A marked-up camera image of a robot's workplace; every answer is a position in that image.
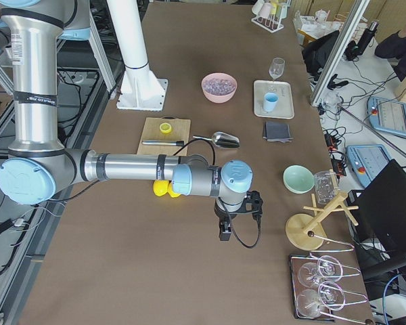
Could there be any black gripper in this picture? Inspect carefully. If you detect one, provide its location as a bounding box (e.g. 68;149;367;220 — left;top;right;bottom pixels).
214;198;243;241

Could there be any steel ice scoop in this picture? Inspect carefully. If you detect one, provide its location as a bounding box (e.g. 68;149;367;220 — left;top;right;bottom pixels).
192;131;240;149

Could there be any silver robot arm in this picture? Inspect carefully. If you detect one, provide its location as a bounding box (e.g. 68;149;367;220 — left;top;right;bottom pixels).
0;1;255;240

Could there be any wooden cup tree stand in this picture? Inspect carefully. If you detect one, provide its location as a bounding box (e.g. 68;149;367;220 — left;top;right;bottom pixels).
285;169;359;253

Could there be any light blue cup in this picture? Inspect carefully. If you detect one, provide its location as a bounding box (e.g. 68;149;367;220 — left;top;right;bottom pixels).
263;92;279;112

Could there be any pink cup on rack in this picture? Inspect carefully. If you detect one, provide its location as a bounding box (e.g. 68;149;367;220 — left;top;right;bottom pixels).
257;1;272;19

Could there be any pale green cup on rack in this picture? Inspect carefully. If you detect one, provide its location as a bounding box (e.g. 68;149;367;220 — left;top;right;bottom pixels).
275;3;288;20

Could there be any yellow lemon right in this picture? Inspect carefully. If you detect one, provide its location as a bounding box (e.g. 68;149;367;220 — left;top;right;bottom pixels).
167;183;181;198

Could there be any yellow lemon left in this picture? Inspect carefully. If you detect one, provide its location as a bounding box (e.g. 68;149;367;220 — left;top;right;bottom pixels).
152;180;170;196

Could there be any mint green bowl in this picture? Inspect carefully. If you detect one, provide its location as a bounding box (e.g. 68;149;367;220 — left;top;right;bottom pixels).
283;165;315;194

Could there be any grey metal muddler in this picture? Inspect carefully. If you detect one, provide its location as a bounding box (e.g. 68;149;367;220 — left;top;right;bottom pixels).
141;139;185;147

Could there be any black glass rack tray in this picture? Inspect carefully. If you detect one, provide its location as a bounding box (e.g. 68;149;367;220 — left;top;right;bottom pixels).
288;255;335;323

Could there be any dark grey folded cloth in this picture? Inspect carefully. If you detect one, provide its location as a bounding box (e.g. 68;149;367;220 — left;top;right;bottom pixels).
263;121;293;143

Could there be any upper upturned wine glass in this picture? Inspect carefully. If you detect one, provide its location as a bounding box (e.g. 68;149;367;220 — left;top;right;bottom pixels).
298;255;343;288

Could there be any upturned wine glass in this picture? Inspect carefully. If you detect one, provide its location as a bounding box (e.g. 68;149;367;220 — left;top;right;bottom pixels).
298;255;343;288
296;281;346;319

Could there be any wooden cutting board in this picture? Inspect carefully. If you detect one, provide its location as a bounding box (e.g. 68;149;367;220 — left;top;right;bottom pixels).
137;117;191;156

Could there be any yellow lemon half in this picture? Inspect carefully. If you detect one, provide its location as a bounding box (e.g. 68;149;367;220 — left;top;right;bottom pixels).
159;122;173;134

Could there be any lower upturned wine glass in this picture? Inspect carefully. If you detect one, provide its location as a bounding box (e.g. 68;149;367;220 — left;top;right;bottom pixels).
296;281;346;319

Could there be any white serving tray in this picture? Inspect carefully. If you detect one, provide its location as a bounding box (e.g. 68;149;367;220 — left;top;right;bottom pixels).
254;80;294;119

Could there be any pink bowl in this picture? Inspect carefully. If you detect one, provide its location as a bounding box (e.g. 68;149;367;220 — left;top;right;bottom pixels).
201;72;238;104

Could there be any lower teach pendant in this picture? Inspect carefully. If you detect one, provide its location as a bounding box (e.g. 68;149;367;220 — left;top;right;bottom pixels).
346;144;391;188

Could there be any teach pendant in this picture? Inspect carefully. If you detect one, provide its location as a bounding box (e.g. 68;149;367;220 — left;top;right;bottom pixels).
346;144;391;188
367;96;406;138

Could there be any black laptop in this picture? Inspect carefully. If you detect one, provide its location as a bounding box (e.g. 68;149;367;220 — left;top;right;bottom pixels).
346;158;406;258

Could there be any empty wine glass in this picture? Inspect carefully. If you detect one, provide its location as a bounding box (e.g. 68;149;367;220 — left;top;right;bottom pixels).
269;58;285;81

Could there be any upper teach pendant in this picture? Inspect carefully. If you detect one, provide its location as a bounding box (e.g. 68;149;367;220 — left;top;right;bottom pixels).
367;96;406;138

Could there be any seated person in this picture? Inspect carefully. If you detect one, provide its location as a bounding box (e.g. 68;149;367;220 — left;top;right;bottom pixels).
374;25;406;81

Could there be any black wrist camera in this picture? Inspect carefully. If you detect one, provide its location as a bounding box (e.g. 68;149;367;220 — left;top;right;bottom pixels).
243;190;263;216

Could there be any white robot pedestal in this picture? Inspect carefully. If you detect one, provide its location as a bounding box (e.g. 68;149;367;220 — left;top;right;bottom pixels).
108;0;168;112

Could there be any white wire cup rack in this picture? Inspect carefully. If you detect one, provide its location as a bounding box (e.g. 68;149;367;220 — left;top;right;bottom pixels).
251;6;284;33

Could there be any aluminium frame post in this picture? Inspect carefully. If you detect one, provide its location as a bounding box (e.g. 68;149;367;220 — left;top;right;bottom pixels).
310;0;369;107

